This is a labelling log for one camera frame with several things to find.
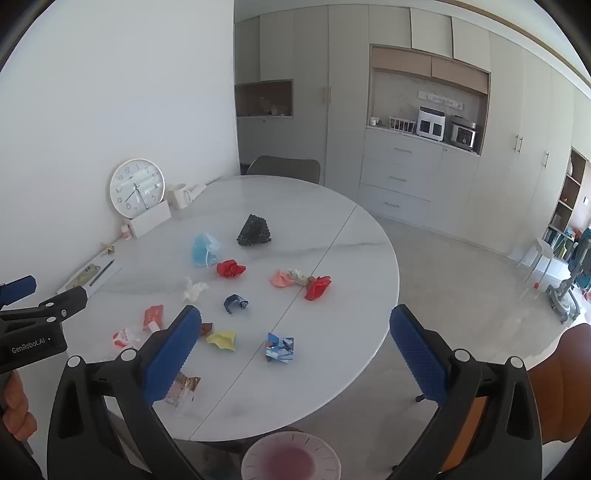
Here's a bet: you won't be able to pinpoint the grey wheeled frame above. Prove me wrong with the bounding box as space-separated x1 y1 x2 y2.
546 272 583 324

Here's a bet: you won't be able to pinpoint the blue bag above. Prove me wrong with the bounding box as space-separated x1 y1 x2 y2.
568 226 591 278

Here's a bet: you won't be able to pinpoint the white tissue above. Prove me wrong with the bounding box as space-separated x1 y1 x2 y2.
183 277 209 303

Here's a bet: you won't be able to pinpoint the dark pen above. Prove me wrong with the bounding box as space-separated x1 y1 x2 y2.
89 260 115 287

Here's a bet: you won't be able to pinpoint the wooden bookshelf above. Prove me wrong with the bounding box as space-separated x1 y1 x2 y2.
542 147 591 264

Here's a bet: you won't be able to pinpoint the black foam net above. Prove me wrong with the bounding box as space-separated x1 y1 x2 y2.
236 213 273 247

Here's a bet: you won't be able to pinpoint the red paper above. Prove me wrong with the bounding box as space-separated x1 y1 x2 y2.
305 275 332 302
216 259 247 279

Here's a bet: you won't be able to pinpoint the shelf ornaments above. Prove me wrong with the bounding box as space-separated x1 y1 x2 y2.
256 96 289 116

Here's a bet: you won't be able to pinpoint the white waste bin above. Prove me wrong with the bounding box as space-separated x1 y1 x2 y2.
241 432 342 480

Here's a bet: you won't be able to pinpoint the blue face mask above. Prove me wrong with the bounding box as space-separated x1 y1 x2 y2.
191 233 222 267

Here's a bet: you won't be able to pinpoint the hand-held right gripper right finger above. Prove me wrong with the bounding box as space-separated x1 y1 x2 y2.
389 304 543 480

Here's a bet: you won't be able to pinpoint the white notepad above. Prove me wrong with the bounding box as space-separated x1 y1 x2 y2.
56 263 122 298

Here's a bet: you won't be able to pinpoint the white countertop appliance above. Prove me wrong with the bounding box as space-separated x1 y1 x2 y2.
416 106 448 140

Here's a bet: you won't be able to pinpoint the pale green phone case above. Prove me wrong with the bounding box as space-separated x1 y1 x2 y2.
69 264 100 291

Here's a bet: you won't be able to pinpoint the blue patterned paper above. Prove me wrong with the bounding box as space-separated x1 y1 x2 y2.
265 332 295 363

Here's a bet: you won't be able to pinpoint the silver toaster oven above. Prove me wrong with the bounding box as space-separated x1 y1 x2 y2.
450 115 478 151

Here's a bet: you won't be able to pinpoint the green white wrapper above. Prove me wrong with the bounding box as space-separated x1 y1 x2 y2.
287 268 317 287

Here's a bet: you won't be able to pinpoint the red white plastic wrapper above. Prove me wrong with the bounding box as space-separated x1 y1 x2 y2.
112 326 146 350

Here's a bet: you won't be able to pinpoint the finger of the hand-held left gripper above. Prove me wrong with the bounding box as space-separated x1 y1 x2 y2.
0 285 89 326
0 275 38 308

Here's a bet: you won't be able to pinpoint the person's left hand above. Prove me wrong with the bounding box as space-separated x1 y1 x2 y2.
0 371 38 440

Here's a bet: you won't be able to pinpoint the grey chair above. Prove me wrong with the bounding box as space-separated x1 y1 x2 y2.
246 155 321 185

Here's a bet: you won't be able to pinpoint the white wall power strip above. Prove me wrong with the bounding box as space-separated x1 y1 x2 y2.
418 91 465 109

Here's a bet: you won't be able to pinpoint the orange chair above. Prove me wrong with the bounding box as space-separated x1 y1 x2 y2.
462 323 591 472

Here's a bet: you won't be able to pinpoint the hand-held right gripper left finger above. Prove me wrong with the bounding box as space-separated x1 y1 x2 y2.
46 305 204 480

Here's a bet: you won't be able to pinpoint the white mug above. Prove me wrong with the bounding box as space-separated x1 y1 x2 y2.
167 183 192 210

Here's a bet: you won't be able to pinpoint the white card box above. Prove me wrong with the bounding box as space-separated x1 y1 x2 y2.
127 200 172 239

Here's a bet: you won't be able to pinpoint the clear brown plastic wrapper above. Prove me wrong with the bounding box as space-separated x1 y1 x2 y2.
164 373 201 411

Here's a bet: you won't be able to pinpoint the round white wall clock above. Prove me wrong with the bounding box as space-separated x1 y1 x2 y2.
109 158 166 219

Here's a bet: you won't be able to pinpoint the white stool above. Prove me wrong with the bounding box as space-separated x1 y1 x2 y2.
517 237 554 282

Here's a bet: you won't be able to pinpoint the yellow paper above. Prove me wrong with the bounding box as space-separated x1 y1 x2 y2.
206 330 237 352

